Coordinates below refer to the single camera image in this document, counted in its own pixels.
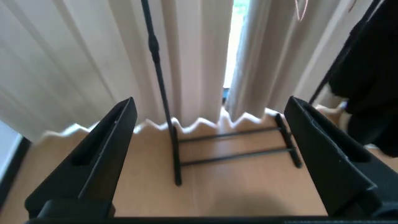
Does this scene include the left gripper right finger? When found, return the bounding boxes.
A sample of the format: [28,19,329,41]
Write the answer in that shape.
[284,95,398,218]

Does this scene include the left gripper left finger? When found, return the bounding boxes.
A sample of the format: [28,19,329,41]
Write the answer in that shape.
[24,96,138,218]

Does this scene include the black shorts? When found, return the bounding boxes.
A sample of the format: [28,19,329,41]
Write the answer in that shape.
[328,0,398,158]

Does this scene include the black clothes rack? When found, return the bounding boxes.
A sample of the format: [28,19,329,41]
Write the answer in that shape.
[140,0,383,187]

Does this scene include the window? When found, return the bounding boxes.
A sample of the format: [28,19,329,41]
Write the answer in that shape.
[222,0,251,105]

